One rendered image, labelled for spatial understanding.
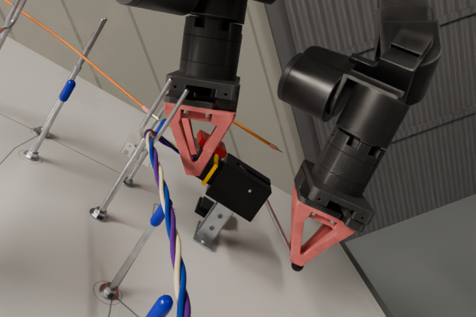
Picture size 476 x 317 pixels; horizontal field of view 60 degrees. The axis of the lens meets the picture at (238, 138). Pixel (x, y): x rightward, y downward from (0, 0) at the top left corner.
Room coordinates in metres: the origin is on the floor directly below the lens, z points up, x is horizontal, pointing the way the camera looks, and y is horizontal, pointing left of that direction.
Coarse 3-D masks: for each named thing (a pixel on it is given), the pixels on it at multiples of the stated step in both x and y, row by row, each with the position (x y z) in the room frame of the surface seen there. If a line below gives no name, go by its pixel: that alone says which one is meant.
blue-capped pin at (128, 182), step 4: (164, 120) 0.42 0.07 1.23; (160, 124) 0.42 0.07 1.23; (160, 128) 0.42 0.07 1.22; (144, 152) 0.42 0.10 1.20; (148, 152) 0.42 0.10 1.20; (144, 156) 0.42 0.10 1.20; (140, 160) 0.42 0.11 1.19; (136, 164) 0.42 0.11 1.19; (140, 164) 0.42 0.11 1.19; (136, 168) 0.42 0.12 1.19; (132, 172) 0.42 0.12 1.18; (136, 172) 0.42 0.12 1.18; (128, 176) 0.42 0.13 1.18; (132, 176) 0.42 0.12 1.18; (124, 180) 0.42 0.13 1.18; (128, 180) 0.42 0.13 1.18; (132, 180) 0.42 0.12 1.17; (124, 184) 0.41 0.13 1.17; (128, 184) 0.42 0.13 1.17; (132, 184) 0.42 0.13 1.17
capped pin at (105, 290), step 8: (160, 208) 0.25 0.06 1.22; (152, 216) 0.25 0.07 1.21; (160, 216) 0.25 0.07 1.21; (152, 224) 0.25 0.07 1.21; (144, 232) 0.25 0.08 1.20; (144, 240) 0.25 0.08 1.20; (136, 248) 0.25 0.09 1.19; (128, 256) 0.25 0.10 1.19; (136, 256) 0.25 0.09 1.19; (128, 264) 0.25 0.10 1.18; (120, 272) 0.25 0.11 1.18; (104, 288) 0.25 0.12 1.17; (112, 288) 0.25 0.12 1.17; (104, 296) 0.24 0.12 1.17; (112, 296) 0.24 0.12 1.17
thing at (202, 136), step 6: (198, 132) 0.65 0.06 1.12; (204, 132) 0.65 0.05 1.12; (198, 138) 0.63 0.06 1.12; (204, 138) 0.62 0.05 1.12; (198, 144) 0.61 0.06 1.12; (204, 144) 0.61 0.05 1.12; (222, 144) 0.65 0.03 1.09; (216, 150) 0.61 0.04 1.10; (222, 150) 0.62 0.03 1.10; (222, 156) 0.61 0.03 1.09
